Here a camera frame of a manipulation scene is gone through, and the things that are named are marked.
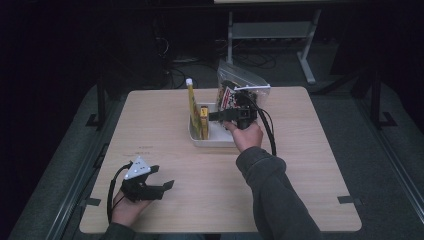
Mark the clear seaweed snack bag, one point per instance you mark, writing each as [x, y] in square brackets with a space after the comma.
[230, 83]

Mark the person's right hand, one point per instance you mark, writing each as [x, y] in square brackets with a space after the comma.
[246, 136]

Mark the person's left hand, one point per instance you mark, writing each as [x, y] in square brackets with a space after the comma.
[128, 208]

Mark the black metal stand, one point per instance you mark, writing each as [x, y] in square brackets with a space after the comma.
[101, 100]
[376, 100]

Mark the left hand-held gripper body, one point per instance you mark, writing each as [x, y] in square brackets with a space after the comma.
[138, 186]

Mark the small yellow red packet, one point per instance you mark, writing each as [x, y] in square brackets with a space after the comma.
[204, 121]

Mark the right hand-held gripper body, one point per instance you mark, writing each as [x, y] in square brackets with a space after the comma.
[246, 111]

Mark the grey metal table frame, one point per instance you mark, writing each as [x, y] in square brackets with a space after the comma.
[271, 30]

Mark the yellow spouted sauce pouch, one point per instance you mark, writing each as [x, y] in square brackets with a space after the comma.
[194, 110]

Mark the white plastic container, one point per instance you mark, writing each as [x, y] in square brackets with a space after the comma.
[216, 133]

